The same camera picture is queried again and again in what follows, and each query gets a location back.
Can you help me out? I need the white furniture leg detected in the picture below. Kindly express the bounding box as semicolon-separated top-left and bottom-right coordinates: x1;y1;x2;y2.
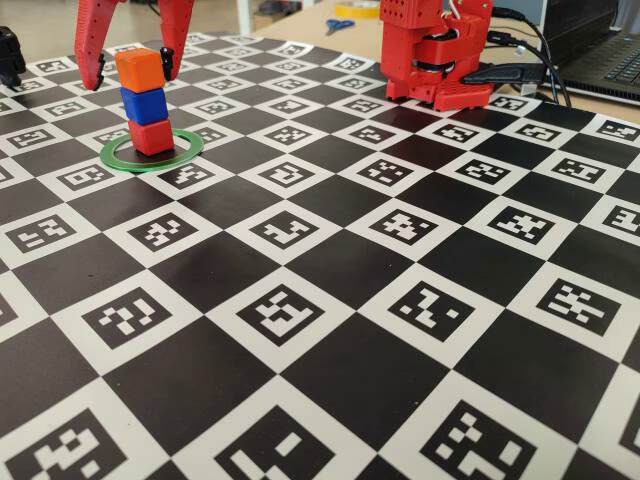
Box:
237;0;256;36

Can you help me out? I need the black cable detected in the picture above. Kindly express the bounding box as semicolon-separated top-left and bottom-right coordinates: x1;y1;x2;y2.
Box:
487;30;561;104
492;7;574;107

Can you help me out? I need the blue cube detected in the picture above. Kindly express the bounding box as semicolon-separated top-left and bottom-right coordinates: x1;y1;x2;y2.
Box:
119;85;170;126

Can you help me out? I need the red robot base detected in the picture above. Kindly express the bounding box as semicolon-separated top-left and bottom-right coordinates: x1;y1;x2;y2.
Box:
384;74;494;112

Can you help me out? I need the yellow tape roll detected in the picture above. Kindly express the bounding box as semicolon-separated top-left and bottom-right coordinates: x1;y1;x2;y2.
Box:
334;0;380;19

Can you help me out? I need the green flat ring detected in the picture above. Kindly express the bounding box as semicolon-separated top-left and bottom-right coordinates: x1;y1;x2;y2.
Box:
98;127;205;175

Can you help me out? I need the black plug connector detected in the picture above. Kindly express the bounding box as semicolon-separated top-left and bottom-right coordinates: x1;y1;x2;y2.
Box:
462;62;544;86

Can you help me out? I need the orange cube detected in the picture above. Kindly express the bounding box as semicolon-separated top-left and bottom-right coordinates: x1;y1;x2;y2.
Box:
113;48;166;94

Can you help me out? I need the black stand clamp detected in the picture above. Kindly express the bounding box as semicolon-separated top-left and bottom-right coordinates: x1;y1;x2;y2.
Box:
0;25;27;94

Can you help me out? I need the red cube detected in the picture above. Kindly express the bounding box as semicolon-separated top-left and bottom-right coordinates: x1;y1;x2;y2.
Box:
127;118;175;156

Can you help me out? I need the checkerboard marker mat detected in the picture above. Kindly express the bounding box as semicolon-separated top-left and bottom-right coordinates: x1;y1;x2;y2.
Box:
0;32;640;480

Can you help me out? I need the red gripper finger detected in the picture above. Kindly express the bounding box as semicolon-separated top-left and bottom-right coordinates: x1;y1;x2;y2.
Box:
74;0;120;92
158;0;195;82

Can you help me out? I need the black laptop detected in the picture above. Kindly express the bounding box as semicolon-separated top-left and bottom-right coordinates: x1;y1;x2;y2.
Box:
542;0;640;107

